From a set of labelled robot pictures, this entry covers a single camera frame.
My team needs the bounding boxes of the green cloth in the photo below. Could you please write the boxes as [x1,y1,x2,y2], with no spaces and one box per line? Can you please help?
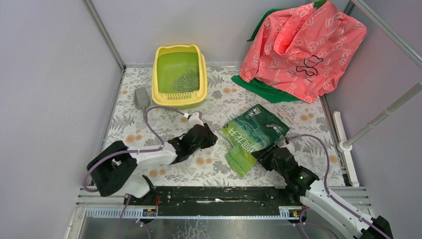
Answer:
[232,1,333,103]

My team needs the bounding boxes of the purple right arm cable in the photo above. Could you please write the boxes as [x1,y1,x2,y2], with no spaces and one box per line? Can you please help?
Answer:
[285,133,393,239]

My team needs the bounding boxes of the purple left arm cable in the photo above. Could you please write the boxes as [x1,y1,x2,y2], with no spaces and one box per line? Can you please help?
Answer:
[82,106,192,239]

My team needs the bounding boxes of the silver metal scoop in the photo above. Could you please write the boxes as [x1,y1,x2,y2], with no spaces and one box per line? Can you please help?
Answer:
[134,87,152,129]

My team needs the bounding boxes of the yellow litter box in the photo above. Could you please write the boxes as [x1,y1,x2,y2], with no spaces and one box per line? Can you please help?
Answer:
[151,44,208,109]

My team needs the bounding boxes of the green litter bag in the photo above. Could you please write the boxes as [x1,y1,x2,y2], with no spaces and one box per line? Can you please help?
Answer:
[221,104,290,178]

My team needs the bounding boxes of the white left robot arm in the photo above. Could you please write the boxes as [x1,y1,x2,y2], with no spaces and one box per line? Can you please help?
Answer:
[84,123,218,198]

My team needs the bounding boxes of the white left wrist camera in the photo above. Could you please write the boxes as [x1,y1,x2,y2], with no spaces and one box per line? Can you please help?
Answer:
[183,111,204,128]

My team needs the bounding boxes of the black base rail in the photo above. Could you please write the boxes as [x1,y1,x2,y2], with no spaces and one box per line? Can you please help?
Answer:
[124,186,304,217]

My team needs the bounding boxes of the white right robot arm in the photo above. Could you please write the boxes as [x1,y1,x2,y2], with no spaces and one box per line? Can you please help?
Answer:
[252,144,393,239]

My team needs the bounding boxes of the green litter pile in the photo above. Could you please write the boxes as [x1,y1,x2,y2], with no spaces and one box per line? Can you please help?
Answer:
[170,70,200,93]

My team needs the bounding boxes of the brown bag clip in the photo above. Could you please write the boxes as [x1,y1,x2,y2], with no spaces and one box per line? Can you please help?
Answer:
[274,105,296,125]

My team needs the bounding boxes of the white metal pole stand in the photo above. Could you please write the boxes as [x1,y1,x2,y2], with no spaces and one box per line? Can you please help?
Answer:
[332,82,422,187]

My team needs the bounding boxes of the floral table mat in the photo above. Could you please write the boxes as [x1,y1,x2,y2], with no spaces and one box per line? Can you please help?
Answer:
[103,67,345,187]

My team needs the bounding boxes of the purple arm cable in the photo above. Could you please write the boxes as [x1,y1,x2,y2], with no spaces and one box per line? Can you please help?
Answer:
[285,133,393,239]
[82,106,192,239]

